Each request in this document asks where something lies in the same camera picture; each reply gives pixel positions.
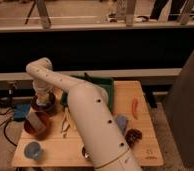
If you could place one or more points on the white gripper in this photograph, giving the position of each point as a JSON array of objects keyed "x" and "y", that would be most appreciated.
[{"x": 42, "y": 89}]

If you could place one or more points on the white towel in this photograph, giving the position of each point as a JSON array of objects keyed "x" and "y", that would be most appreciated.
[{"x": 41, "y": 101}]

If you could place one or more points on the purple bowl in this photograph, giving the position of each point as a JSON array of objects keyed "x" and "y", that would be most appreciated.
[{"x": 49, "y": 107}]

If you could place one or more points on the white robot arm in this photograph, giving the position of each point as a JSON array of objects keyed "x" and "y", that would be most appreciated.
[{"x": 87, "y": 102}]

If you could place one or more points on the red-brown bowl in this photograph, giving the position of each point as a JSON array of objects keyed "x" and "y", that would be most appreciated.
[{"x": 48, "y": 124}]

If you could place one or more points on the blue power box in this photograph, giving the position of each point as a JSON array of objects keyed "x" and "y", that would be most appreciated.
[{"x": 21, "y": 111}]

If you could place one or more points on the wooden block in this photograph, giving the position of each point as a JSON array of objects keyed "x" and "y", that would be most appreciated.
[{"x": 36, "y": 123}]

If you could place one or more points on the wooden tongs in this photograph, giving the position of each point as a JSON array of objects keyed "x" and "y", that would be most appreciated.
[{"x": 65, "y": 124}]

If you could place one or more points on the blue cup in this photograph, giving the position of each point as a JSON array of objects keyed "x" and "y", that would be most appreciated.
[{"x": 33, "y": 151}]

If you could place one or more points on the green tray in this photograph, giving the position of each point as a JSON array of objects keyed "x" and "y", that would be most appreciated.
[{"x": 106, "y": 83}]

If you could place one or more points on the metal cup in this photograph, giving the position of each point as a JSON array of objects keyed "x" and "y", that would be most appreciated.
[{"x": 84, "y": 153}]

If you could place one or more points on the blue sponge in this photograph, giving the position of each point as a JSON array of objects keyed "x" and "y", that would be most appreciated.
[{"x": 122, "y": 122}]

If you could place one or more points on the orange carrot toy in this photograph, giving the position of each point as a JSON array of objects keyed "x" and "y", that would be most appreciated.
[{"x": 134, "y": 108}]

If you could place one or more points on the dark brown grape bunch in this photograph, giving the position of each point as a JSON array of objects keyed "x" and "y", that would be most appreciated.
[{"x": 132, "y": 136}]

